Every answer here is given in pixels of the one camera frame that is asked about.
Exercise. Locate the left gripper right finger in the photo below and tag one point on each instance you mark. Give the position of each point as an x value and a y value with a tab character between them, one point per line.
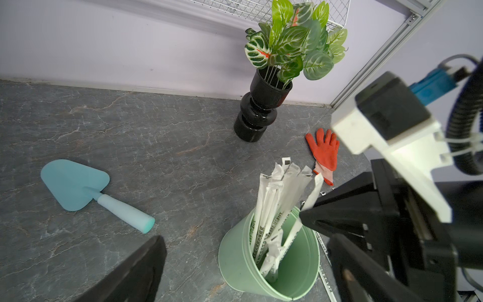
360	278

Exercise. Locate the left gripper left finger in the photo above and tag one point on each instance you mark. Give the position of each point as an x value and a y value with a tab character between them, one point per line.
135	279

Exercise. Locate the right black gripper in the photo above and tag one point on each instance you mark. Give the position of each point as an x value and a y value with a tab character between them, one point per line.
375	207

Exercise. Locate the green cylindrical storage cup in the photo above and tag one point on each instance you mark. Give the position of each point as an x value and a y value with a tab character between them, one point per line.
288	275

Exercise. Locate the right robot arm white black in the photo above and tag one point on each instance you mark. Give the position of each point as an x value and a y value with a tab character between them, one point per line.
453	96

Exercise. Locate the bundle of wrapped white straws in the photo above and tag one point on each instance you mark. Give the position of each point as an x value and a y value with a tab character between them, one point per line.
278	195

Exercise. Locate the red work glove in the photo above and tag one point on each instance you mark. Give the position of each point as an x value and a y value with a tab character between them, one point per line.
324	148

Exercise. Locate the teal garden trowel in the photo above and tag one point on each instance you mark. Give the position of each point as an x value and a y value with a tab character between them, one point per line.
75	185

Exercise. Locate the black vase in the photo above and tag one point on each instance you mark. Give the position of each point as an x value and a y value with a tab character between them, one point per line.
258	108

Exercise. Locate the green artificial plant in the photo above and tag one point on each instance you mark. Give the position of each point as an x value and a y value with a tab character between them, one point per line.
296	42

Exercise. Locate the aluminium frame struts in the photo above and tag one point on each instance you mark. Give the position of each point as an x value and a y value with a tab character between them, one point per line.
418	13

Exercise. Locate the white wire wall shelf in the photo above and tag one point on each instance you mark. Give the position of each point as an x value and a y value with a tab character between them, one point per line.
260	11

